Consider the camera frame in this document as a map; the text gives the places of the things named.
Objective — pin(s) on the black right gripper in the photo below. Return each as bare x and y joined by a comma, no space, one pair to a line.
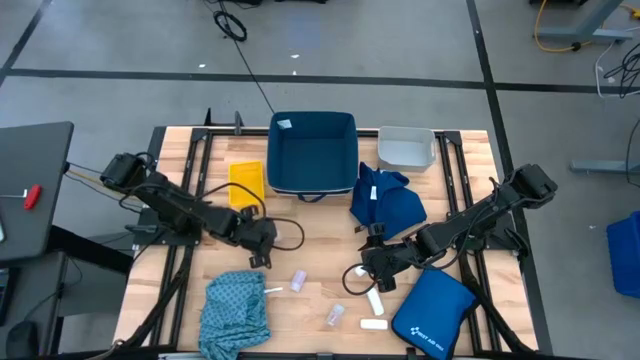
390,257

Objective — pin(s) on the dark blue scrub garment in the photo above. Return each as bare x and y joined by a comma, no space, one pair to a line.
395,205

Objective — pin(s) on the grey desk foot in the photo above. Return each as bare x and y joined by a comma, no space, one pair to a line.
600,166

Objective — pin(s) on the navy white striped fabric bin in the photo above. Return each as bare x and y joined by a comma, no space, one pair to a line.
312,155

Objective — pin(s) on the black side desk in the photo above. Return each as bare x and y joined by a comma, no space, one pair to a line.
30,190

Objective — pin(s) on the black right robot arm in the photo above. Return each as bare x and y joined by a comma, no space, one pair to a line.
475,215

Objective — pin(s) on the grey plastic bin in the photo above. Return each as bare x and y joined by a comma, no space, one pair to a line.
406,150

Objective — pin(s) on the small clear vial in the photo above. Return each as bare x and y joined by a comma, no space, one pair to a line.
335,315
298,280

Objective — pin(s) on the white bar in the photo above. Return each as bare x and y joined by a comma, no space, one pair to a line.
374,324

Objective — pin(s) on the white gauze roll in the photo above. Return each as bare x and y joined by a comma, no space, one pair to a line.
359,271
375,301

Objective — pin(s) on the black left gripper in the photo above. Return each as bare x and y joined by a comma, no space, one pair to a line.
255,235

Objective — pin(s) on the grey desk leg frame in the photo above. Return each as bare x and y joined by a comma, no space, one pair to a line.
585,34

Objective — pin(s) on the thin white stick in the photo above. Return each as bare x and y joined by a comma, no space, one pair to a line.
273,289

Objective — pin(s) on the garment paper hang tag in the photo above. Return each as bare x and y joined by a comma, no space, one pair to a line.
358,229

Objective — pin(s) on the yellow plastic mesh basket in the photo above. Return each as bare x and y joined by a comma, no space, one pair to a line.
246,182

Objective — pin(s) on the blue plastic crate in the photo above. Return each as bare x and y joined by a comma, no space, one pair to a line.
625,255

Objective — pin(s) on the black computer mouse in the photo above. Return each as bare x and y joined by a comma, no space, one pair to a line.
22,340

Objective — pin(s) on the blue first aid pouch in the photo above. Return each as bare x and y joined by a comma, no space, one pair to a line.
432,315

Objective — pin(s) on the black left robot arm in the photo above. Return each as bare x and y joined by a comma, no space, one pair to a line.
170,205

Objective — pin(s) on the teal patterned cloth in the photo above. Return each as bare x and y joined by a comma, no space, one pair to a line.
232,315

